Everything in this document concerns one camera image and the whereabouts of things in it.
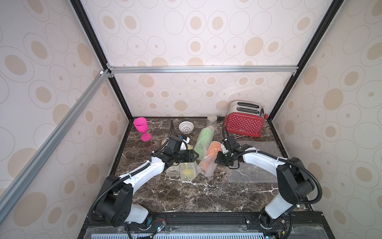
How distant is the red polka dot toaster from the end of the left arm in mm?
424

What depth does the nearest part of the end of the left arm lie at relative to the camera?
624 millimetres

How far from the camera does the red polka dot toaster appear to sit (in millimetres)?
991
